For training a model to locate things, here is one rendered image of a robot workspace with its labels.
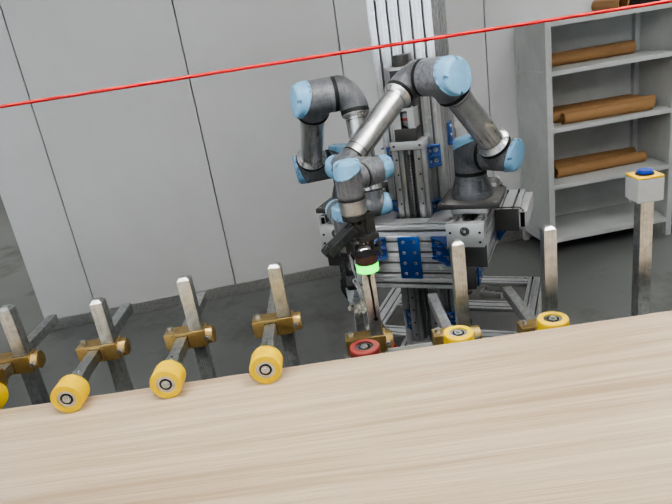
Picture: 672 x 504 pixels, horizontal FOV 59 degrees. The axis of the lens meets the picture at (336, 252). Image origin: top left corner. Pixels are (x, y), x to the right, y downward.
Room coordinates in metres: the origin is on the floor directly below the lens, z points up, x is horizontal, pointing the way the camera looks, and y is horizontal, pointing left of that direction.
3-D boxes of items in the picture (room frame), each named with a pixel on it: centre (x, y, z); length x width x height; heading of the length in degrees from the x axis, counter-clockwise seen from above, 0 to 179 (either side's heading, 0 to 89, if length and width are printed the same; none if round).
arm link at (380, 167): (1.68, -0.13, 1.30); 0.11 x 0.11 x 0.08; 39
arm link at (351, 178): (1.61, -0.07, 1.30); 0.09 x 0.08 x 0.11; 129
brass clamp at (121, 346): (1.54, 0.69, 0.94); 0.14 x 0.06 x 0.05; 89
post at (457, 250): (1.52, -0.33, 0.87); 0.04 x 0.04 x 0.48; 89
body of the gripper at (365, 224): (1.61, -0.08, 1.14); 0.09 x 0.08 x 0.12; 109
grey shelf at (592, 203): (4.08, -1.90, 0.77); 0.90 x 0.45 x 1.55; 95
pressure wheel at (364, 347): (1.39, -0.04, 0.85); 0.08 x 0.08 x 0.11
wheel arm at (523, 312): (1.58, -0.54, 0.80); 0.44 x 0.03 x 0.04; 179
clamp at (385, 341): (1.52, -0.06, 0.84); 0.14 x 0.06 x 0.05; 89
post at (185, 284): (1.53, 0.42, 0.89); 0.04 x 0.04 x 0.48; 89
